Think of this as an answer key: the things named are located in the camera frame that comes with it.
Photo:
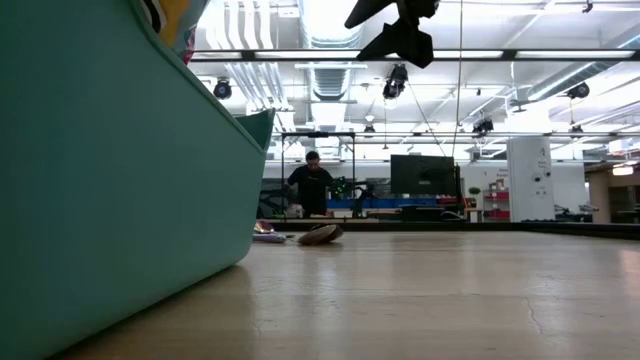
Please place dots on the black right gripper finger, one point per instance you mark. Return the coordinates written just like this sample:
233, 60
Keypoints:
405, 45
370, 9

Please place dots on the yellow creamy chicken noodle packet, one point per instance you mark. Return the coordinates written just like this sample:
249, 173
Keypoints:
175, 25

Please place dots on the long black spoon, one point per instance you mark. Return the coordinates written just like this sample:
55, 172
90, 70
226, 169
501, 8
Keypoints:
320, 234

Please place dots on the black background robot arm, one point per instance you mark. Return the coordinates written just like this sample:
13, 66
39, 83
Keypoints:
362, 192

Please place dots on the black ceiling spotlight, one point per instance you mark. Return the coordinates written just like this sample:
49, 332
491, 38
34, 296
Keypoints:
482, 126
579, 90
222, 89
396, 80

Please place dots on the dark screen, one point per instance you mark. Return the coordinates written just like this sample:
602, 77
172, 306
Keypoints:
422, 175

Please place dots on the blue storage bins row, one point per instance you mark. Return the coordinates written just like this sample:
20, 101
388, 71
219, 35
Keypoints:
390, 203

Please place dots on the small potted plant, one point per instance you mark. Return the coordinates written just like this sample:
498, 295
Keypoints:
474, 191

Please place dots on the person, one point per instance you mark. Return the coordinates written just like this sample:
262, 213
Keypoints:
311, 190

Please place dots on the white column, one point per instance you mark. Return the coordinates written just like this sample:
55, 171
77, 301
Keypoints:
530, 170

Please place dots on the small red storage rack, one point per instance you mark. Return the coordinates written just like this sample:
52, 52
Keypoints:
497, 197

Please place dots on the teal plastic bin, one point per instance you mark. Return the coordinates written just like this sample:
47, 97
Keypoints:
100, 175

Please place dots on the black aluminium table frame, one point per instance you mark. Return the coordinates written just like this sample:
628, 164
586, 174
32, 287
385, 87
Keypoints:
500, 226

